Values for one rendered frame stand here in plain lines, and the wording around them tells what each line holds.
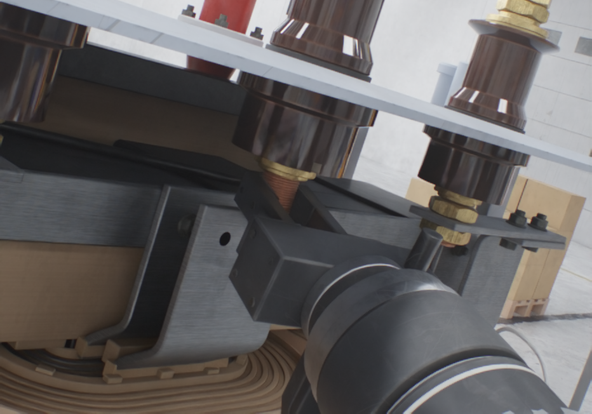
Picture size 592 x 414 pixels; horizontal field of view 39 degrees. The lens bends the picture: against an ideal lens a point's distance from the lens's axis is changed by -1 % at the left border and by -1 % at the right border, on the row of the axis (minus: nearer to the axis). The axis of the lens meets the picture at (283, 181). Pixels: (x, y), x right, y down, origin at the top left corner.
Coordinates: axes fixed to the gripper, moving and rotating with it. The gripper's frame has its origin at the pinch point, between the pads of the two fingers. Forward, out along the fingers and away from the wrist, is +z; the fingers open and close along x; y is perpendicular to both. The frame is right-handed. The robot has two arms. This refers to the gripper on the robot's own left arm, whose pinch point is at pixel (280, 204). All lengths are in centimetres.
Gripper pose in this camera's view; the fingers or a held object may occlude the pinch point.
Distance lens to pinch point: 64.7
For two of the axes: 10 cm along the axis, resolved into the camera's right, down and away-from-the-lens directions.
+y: 3.9, -8.7, -3.1
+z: -3.6, -4.6, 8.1
